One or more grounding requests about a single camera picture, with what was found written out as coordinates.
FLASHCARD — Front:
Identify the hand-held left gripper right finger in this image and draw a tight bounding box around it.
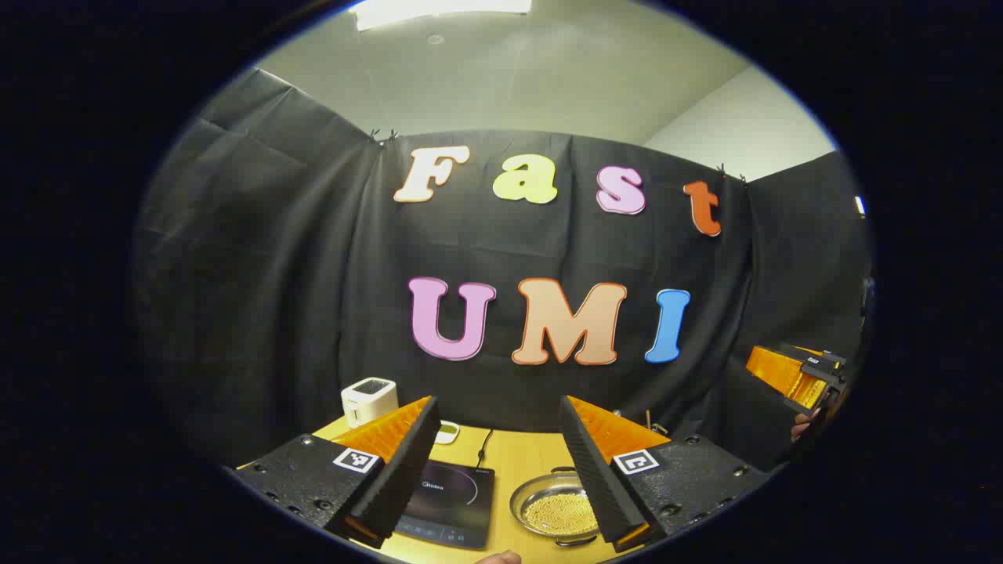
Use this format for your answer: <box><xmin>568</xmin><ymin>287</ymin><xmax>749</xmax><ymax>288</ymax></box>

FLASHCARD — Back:
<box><xmin>558</xmin><ymin>395</ymin><xmax>770</xmax><ymax>554</ymax></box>

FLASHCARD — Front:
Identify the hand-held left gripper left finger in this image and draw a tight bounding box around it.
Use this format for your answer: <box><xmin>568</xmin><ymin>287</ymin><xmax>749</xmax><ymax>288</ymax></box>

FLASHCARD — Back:
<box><xmin>234</xmin><ymin>396</ymin><xmax>442</xmax><ymax>549</ymax></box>

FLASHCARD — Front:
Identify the pile of soybeans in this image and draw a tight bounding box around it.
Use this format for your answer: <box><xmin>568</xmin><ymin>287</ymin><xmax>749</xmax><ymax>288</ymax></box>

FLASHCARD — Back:
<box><xmin>523</xmin><ymin>492</ymin><xmax>600</xmax><ymax>537</ymax></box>

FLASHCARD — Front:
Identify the stainless steel pot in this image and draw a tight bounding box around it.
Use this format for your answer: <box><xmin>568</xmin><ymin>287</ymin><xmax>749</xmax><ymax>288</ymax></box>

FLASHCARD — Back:
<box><xmin>509</xmin><ymin>467</ymin><xmax>604</xmax><ymax>547</ymax></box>

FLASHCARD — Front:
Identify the black induction cooktop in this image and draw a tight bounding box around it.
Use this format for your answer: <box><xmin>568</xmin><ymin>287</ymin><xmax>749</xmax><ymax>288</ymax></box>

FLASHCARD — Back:
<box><xmin>392</xmin><ymin>460</ymin><xmax>496</xmax><ymax>551</ymax></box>

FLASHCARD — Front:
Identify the white toaster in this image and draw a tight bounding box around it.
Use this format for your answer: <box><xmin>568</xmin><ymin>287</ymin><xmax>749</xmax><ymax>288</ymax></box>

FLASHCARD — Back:
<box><xmin>341</xmin><ymin>377</ymin><xmax>399</xmax><ymax>429</ymax></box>

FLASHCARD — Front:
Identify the ceiling light panel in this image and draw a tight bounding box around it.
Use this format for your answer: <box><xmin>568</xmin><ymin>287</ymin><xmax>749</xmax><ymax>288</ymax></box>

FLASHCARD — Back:
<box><xmin>349</xmin><ymin>0</ymin><xmax>534</xmax><ymax>32</ymax></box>

